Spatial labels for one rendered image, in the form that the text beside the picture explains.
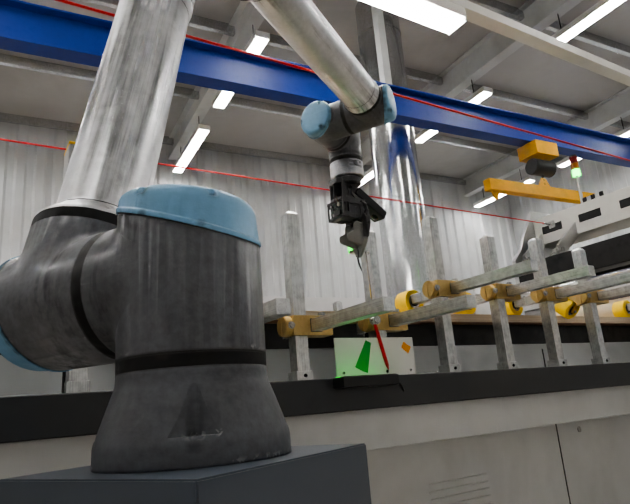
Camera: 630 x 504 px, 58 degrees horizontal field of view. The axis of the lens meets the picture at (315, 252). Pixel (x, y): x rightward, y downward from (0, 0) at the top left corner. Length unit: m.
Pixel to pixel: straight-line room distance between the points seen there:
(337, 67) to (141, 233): 0.75
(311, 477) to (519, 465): 1.71
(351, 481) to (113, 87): 0.59
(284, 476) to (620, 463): 2.27
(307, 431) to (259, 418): 0.88
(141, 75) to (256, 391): 0.50
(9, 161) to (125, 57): 8.33
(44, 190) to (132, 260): 8.47
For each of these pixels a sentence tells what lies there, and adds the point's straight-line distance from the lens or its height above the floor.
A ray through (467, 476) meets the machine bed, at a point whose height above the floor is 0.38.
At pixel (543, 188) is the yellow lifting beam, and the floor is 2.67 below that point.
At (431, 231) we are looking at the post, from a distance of 1.76.
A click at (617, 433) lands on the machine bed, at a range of 2.70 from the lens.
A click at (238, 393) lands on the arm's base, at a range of 0.53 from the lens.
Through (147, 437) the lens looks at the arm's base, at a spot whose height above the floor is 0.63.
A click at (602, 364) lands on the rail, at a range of 2.23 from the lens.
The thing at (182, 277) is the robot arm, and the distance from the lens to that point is 0.54.
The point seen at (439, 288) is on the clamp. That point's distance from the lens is 1.70.
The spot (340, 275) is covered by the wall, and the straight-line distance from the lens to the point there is 10.04.
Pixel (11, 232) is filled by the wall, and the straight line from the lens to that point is 8.80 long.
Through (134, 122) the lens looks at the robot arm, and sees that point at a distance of 0.81.
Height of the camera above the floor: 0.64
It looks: 15 degrees up
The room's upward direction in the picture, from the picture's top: 5 degrees counter-clockwise
